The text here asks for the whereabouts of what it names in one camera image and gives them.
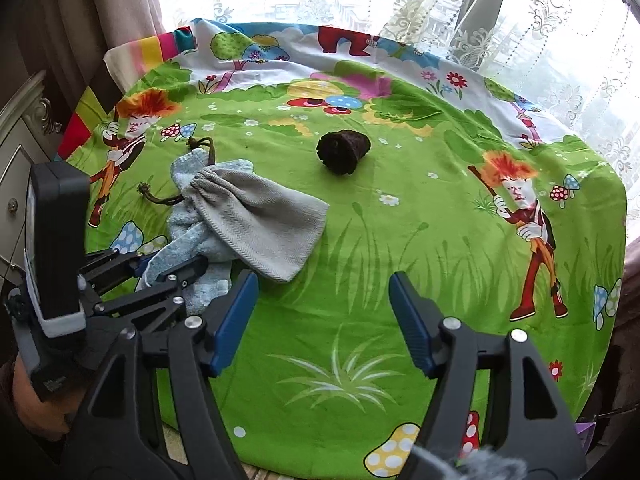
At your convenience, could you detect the light blue terry towel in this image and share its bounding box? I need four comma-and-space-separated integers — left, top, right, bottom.
136, 148, 253, 315

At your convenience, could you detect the grey drawstring pouch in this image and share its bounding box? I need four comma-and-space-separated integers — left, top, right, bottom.
136, 135, 330, 283

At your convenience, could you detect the person's left hand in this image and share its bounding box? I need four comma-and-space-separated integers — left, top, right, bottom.
1, 354, 86, 441

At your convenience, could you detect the purple cardboard box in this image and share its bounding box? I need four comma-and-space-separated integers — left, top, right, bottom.
574, 422, 597, 454

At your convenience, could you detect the white ornate cabinet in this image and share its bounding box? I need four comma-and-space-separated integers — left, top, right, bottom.
0, 70, 61, 284

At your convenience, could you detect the dark brown knit ball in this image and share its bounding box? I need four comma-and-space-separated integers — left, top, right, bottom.
317, 130, 371, 176

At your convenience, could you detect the green cartoon mushroom bedsheet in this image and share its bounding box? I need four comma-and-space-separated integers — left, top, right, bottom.
58, 20, 627, 479

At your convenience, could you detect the white lace curtain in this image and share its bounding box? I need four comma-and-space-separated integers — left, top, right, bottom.
160, 0, 639, 240

